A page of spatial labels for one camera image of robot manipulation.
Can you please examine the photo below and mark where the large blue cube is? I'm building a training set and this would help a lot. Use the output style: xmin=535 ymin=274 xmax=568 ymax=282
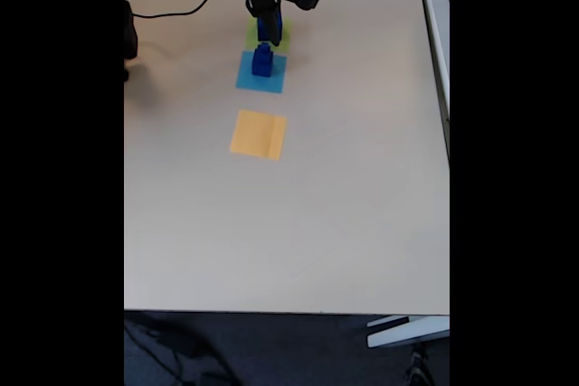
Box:
xmin=256 ymin=14 xmax=285 ymax=46

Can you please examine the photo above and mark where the black floor cable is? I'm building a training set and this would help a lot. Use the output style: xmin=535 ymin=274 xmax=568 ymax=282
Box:
xmin=124 ymin=315 xmax=236 ymax=386

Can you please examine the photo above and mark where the orange paper square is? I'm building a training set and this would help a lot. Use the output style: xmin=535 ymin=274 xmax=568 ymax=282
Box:
xmin=228 ymin=108 xmax=290 ymax=162

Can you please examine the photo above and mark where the medium blue cube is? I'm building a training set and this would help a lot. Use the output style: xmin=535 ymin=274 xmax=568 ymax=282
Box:
xmin=251 ymin=57 xmax=274 ymax=78

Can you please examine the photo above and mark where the light blue paper square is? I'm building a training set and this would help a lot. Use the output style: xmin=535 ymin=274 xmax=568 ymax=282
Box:
xmin=234 ymin=50 xmax=289 ymax=95

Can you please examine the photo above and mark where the green paper square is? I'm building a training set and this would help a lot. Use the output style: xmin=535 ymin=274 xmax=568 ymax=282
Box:
xmin=243 ymin=14 xmax=293 ymax=53

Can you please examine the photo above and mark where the black stand leg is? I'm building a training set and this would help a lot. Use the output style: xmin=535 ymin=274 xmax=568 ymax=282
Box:
xmin=404 ymin=343 xmax=435 ymax=386

